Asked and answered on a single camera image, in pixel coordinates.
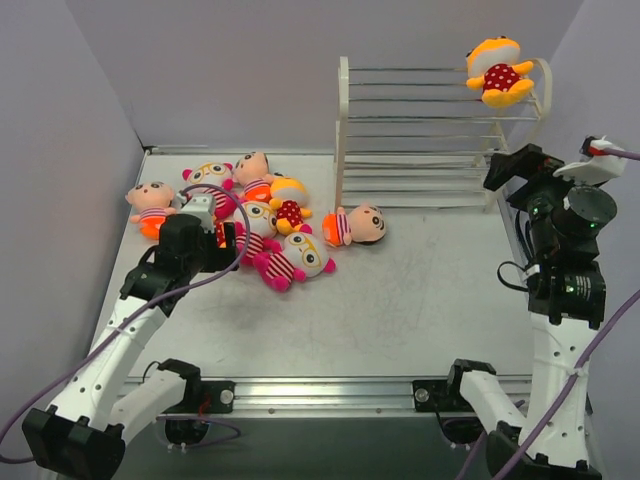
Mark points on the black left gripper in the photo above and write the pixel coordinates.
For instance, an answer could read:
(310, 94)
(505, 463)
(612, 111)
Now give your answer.
(220, 248)

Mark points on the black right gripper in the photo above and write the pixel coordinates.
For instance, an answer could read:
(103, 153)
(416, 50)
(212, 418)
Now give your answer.
(523, 170)

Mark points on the yellow plush red dotted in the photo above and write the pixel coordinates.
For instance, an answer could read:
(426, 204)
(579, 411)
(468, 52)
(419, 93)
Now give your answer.
(494, 70)
(220, 233)
(289, 199)

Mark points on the pink panda plush front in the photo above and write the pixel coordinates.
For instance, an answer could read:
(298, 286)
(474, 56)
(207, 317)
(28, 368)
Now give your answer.
(302, 256)

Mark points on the pink panda plush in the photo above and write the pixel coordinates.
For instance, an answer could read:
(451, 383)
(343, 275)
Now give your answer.
(302, 256)
(216, 179)
(261, 236)

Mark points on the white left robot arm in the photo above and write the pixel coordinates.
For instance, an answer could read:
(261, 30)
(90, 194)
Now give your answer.
(84, 431)

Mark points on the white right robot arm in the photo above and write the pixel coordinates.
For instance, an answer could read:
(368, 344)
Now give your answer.
(547, 440)

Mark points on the cream metal-rod shelf rack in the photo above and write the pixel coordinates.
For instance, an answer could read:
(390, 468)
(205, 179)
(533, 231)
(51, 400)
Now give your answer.
(417, 138)

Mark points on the peach doll plush by shelf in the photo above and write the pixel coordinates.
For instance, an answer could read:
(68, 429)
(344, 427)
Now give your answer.
(364, 224)

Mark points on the pink panda plush middle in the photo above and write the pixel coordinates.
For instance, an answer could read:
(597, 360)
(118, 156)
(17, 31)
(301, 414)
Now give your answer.
(261, 236)

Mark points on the pink panda plush back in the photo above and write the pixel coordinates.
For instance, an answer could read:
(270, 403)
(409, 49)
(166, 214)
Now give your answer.
(216, 179)

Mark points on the peach doll plush back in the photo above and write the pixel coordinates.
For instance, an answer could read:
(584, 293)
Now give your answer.
(252, 173)

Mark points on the peach doll plush far left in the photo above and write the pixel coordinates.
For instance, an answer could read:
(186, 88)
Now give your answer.
(152, 205)

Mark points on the aluminium front mounting rail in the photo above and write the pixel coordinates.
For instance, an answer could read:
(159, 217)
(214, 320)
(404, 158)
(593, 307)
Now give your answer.
(312, 397)

